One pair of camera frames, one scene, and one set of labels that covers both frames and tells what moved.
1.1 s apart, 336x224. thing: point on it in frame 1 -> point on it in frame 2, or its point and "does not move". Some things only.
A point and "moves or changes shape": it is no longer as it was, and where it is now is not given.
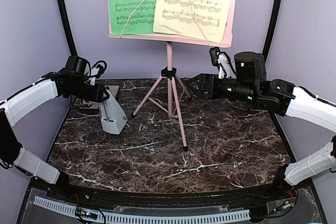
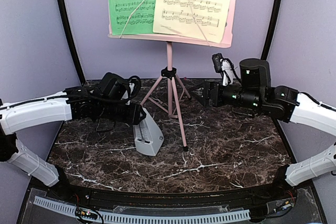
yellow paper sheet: [195, 5] does not move
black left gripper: [97, 95] -> [133, 117]
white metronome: [113, 117] moves or changes shape
